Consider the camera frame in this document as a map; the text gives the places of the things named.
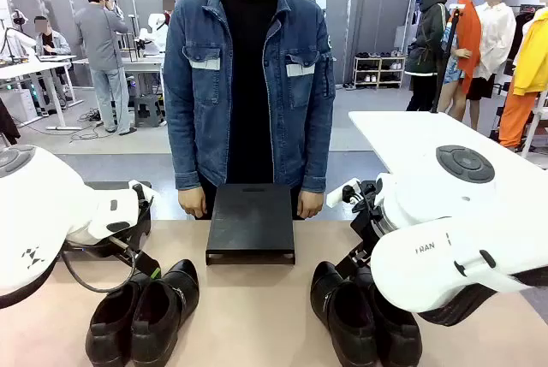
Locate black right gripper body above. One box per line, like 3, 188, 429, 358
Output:
348, 178, 385, 266

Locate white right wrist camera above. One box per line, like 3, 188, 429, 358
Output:
325, 177, 362, 209

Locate person behind white robot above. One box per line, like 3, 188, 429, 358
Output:
161, 0, 177, 26

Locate person's right forearm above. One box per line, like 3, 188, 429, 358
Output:
164, 118, 206, 193

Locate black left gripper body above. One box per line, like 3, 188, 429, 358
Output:
62, 236, 132, 260

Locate grey plastic stool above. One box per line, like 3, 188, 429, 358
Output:
133, 93, 164, 128

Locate mannequin in yellow hoodie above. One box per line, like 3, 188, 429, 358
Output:
497, 6, 548, 151

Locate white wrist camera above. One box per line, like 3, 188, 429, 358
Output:
325, 177, 362, 209
128, 178, 161, 203

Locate person's left forearm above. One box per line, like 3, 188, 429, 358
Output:
298, 118, 335, 195

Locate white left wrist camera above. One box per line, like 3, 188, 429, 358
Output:
128, 178, 161, 203

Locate man in grey shirt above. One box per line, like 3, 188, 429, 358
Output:
74, 0, 139, 136

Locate black floor cables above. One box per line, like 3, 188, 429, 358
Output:
69, 106, 105, 142

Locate white office desk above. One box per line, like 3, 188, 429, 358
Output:
0, 53, 86, 132

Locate black shoe stand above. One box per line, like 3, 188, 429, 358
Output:
205, 183, 297, 267
63, 180, 153, 257

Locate wooden shoe rack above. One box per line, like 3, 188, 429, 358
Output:
353, 54, 407, 91

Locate person's left hand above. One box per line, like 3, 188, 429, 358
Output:
297, 190, 324, 220

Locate person in denim jacket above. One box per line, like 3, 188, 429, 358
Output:
162, 0, 337, 221

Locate black leather shoe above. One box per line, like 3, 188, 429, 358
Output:
84, 271, 145, 367
129, 258, 201, 367
309, 260, 381, 367
354, 266, 424, 367

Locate large white table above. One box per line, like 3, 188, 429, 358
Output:
348, 110, 548, 197

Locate person's right hand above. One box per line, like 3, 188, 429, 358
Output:
178, 188, 208, 220

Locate mannequin in dark jacket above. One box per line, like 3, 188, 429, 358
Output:
403, 0, 456, 113

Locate white cabinet under desk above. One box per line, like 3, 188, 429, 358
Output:
0, 87, 39, 125

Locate mannequin in orange garment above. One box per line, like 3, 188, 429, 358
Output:
436, 0, 485, 123

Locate dark hanging cloth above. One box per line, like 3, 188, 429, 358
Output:
0, 96, 22, 146

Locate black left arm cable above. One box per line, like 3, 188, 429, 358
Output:
61, 251, 139, 294

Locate white work desk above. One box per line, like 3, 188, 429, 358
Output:
71, 56, 167, 98

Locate black tripod pole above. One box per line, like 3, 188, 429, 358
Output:
429, 3, 467, 115

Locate seated person in grey jacket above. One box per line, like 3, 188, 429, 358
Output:
33, 15, 73, 105

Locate white background robot with camera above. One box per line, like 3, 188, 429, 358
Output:
0, 9, 38, 63

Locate black right arm cable sleeve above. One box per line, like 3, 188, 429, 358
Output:
417, 266, 548, 328

